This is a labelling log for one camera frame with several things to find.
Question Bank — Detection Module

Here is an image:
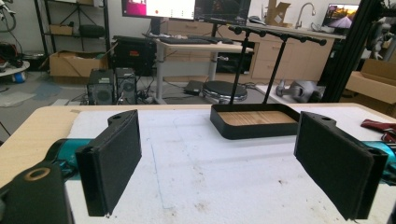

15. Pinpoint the monitor with dark screen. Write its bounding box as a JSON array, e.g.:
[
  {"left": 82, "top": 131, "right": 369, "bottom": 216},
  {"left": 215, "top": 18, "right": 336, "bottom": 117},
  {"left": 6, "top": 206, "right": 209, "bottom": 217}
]
[{"left": 194, "top": 0, "right": 252, "bottom": 25}]

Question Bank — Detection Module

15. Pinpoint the black computer tower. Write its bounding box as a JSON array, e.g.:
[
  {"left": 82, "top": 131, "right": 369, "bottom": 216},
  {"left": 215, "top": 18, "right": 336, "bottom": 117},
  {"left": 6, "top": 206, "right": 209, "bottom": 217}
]
[
  {"left": 86, "top": 68, "right": 116, "bottom": 106},
  {"left": 114, "top": 66, "right": 138, "bottom": 105}
]

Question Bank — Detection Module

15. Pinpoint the folded cardboard box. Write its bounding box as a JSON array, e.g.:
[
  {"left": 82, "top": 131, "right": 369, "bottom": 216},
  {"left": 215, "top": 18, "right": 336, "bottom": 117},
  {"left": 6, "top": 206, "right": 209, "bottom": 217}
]
[{"left": 265, "top": 0, "right": 294, "bottom": 28}]

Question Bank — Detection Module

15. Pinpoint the monitor with sunset picture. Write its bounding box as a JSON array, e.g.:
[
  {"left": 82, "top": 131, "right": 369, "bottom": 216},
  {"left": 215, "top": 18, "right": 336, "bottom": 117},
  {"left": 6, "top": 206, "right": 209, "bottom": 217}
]
[{"left": 321, "top": 3, "right": 361, "bottom": 30}]

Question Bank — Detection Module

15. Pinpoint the black equipment case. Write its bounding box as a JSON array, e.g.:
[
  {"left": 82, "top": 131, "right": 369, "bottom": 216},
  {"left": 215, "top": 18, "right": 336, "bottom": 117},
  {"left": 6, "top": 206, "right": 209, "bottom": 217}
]
[{"left": 111, "top": 35, "right": 157, "bottom": 77}]

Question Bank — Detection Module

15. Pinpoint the black bag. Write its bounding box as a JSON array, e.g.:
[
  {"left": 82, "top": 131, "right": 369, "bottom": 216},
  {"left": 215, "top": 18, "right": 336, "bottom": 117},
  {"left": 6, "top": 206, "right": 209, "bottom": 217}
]
[{"left": 78, "top": 24, "right": 106, "bottom": 39}]

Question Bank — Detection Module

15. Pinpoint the white foam mat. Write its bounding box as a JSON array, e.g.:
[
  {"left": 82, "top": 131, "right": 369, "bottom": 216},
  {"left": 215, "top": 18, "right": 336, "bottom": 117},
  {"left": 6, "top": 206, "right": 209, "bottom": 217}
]
[{"left": 64, "top": 106, "right": 396, "bottom": 224}]

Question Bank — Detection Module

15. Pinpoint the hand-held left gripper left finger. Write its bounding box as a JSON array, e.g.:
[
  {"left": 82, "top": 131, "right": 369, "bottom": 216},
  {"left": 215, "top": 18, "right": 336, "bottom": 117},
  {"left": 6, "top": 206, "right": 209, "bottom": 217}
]
[{"left": 75, "top": 109, "right": 143, "bottom": 217}]

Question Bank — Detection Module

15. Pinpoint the monitor with bright screen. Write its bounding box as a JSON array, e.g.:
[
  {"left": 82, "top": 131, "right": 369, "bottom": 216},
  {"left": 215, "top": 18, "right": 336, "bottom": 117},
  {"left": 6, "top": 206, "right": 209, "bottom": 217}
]
[{"left": 120, "top": 0, "right": 197, "bottom": 21}]

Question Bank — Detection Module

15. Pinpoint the red cloth item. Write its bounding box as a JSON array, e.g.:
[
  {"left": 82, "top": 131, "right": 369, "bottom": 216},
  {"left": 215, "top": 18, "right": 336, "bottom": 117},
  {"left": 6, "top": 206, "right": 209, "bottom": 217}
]
[{"left": 361, "top": 119, "right": 396, "bottom": 144}]

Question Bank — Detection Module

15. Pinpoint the round black turntable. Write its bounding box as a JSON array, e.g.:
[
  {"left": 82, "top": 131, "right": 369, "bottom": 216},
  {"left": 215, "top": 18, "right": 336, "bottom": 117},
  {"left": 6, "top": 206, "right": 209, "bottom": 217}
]
[{"left": 202, "top": 79, "right": 248, "bottom": 104}]

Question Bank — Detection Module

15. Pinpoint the white robot part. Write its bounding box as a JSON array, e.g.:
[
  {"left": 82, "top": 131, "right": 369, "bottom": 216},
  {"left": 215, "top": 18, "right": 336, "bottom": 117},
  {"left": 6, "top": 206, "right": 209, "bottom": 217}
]
[{"left": 275, "top": 78, "right": 322, "bottom": 104}]

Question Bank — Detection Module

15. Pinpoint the large open cardboard box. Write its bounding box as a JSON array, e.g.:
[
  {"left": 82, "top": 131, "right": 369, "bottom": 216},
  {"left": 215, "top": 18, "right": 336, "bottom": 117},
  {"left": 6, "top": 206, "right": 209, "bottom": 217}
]
[{"left": 49, "top": 50, "right": 109, "bottom": 79}]

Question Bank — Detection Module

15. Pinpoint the round white table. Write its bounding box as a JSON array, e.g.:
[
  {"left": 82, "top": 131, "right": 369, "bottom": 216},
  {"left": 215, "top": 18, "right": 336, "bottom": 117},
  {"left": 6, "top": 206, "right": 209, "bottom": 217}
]
[{"left": 0, "top": 60, "right": 32, "bottom": 78}]

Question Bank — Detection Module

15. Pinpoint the black stand with wooden tray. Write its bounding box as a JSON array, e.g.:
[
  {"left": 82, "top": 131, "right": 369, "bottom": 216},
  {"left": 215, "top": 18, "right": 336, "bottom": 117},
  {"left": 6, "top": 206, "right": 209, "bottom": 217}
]
[{"left": 209, "top": 25, "right": 328, "bottom": 141}]

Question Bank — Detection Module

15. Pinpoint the black keyboard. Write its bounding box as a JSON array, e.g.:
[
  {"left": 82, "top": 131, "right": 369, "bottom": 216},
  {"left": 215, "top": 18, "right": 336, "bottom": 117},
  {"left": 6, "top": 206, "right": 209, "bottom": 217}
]
[{"left": 158, "top": 36, "right": 213, "bottom": 46}]

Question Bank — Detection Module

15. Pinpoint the white robot figure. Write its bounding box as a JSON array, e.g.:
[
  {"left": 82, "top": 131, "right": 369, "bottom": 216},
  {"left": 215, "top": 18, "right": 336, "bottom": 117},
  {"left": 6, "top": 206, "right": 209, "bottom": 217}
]
[{"left": 365, "top": 16, "right": 396, "bottom": 62}]

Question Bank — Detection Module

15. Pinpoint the black aluminium frame post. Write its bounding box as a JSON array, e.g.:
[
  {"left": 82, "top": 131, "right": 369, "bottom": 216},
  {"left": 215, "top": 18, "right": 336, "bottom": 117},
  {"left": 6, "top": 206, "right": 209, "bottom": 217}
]
[{"left": 320, "top": 0, "right": 385, "bottom": 104}]

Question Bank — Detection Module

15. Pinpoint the flat open cardboard box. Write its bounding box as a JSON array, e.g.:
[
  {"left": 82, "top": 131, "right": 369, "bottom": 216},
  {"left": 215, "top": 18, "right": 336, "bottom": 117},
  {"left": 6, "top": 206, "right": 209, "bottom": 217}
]
[{"left": 339, "top": 58, "right": 396, "bottom": 118}]

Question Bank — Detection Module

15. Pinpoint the white-legged standing desk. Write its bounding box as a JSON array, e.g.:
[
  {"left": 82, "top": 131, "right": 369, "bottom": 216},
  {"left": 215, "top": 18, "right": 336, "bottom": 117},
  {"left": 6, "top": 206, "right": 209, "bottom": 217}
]
[{"left": 153, "top": 38, "right": 255, "bottom": 105}]

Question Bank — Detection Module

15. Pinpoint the flat black box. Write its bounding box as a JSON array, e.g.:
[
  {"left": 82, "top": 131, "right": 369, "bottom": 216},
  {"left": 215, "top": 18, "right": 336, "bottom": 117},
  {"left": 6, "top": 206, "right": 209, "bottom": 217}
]
[{"left": 183, "top": 79, "right": 206, "bottom": 96}]

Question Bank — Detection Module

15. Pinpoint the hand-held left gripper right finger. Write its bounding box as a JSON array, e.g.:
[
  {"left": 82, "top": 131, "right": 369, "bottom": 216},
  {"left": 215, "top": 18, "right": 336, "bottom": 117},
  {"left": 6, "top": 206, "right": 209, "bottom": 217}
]
[{"left": 293, "top": 111, "right": 389, "bottom": 221}]

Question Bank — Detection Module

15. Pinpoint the black metal shelf rack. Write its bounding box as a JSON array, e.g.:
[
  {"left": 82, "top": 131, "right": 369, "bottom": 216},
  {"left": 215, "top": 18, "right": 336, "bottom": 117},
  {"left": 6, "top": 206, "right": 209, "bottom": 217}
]
[{"left": 33, "top": 0, "right": 112, "bottom": 72}]

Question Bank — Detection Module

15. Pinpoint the metal faucet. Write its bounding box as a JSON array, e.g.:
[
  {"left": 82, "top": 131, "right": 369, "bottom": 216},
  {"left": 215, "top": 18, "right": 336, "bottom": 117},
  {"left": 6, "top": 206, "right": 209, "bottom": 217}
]
[{"left": 294, "top": 2, "right": 318, "bottom": 30}]

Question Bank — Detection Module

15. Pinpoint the small cardboard box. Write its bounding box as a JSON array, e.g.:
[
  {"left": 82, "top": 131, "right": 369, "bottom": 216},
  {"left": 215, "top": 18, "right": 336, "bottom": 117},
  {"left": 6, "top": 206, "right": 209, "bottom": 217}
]
[{"left": 49, "top": 23, "right": 75, "bottom": 36}]

